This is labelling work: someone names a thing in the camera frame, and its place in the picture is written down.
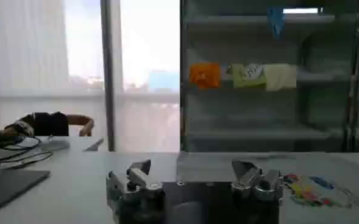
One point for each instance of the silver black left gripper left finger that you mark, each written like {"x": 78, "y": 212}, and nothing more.
{"x": 136, "y": 182}

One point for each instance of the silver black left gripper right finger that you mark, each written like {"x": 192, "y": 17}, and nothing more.
{"x": 252, "y": 182}

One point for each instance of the grey shirt with colourful print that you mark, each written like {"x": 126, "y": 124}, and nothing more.
{"x": 313, "y": 190}

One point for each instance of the black garment with white stripes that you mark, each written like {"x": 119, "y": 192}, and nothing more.
{"x": 48, "y": 123}

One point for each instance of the grey metal shelving unit with clothes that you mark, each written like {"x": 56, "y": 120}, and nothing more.
{"x": 258, "y": 76}

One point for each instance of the dark grey laptop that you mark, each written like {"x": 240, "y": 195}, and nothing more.
{"x": 5, "y": 188}

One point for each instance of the grey window frame post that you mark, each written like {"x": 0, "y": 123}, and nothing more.
{"x": 108, "y": 76}

